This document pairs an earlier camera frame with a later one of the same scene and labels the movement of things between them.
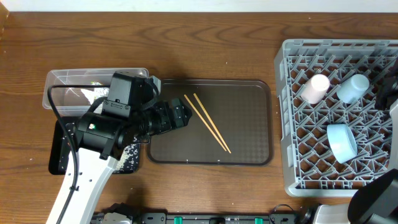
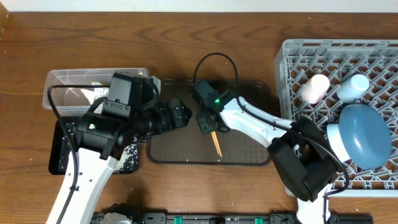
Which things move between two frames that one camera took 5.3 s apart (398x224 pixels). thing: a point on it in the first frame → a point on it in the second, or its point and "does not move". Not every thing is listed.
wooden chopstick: x=211 y=121 → x=217 y=143
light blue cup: x=352 y=88 does not move
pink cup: x=315 y=88 does not move
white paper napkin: x=89 y=94 does not move
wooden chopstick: x=204 y=121 → x=212 y=134
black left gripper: x=168 y=121 does not move
